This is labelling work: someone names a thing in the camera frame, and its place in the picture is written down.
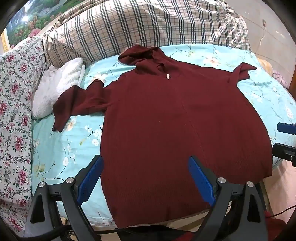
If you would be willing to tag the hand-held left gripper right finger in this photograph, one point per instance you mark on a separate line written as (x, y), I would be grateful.
(201, 179)

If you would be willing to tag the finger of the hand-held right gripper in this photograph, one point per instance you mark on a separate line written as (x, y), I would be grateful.
(285, 151)
(286, 128)

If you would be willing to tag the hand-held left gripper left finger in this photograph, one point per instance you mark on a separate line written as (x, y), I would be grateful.
(89, 179)

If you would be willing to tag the maroon hooded sweater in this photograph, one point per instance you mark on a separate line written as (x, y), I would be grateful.
(173, 139)

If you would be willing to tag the light blue floral bed sheet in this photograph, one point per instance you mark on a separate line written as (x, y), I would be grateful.
(64, 148)

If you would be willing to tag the pink cloth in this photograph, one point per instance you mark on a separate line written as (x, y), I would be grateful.
(281, 77)

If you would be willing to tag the yellow cloth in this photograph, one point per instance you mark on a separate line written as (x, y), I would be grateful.
(264, 66)

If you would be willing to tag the dark red cloth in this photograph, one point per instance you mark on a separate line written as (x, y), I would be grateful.
(275, 223)

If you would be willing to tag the white towel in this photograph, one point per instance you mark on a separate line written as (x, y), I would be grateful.
(53, 90)

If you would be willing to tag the pink floral pillow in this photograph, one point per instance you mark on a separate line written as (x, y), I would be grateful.
(13, 115)

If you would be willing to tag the plaid quilt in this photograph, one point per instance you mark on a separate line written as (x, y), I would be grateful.
(138, 25)

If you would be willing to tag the gold framed wall picture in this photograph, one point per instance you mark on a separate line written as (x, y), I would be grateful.
(30, 20)

